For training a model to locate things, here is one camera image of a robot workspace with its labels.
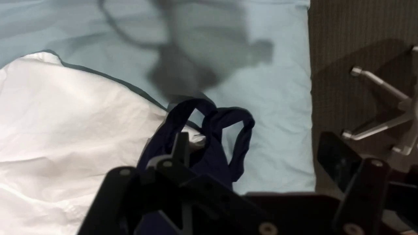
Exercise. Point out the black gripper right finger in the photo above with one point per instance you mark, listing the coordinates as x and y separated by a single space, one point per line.
366 195

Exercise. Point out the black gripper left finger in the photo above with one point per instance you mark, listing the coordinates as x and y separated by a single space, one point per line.
144 195

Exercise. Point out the dark blue vest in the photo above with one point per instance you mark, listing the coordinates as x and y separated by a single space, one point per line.
217 151

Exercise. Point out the white shirt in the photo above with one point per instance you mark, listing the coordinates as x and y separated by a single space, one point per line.
65 151

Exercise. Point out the silver metal stand legs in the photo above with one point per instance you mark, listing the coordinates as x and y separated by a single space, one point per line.
379 84

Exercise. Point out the light blue duvet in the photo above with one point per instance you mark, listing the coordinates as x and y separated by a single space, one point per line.
269 108

